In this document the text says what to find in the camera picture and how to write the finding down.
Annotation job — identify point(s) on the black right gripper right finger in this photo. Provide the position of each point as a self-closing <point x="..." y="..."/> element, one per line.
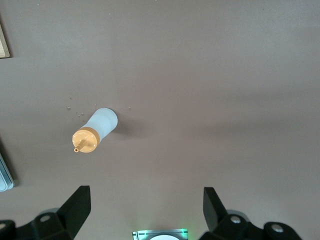
<point x="217" y="212"/>

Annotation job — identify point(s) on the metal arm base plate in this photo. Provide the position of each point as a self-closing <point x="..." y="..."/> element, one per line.
<point x="160" y="233"/>

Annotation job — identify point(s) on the silver digital kitchen scale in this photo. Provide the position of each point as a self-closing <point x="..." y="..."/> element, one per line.
<point x="5" y="172"/>

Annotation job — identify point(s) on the wooden cutting board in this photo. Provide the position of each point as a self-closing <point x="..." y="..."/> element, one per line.
<point x="3" y="42"/>

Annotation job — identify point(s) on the clear squeeze bottle orange cap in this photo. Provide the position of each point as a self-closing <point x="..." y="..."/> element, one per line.
<point x="96" y="130"/>

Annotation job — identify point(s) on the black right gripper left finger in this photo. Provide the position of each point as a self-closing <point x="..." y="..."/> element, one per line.
<point x="72" y="210"/>

